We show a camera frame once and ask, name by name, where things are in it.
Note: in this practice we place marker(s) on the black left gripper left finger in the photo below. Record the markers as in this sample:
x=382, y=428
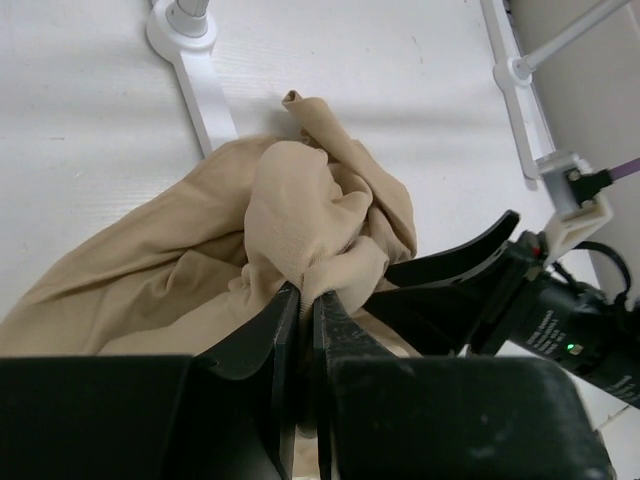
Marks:
x=243, y=422

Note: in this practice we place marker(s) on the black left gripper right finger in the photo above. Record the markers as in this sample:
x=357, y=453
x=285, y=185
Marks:
x=335, y=336

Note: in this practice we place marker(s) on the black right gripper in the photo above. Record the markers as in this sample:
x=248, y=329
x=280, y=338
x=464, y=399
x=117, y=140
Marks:
x=565, y=321

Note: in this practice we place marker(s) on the beige t shirt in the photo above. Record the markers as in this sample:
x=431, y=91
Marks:
x=98, y=356

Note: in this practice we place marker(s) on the white clothes rack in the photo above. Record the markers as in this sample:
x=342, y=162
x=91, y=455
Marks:
x=426, y=70

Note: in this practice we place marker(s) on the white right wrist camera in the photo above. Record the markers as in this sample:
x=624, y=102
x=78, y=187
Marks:
x=580, y=207

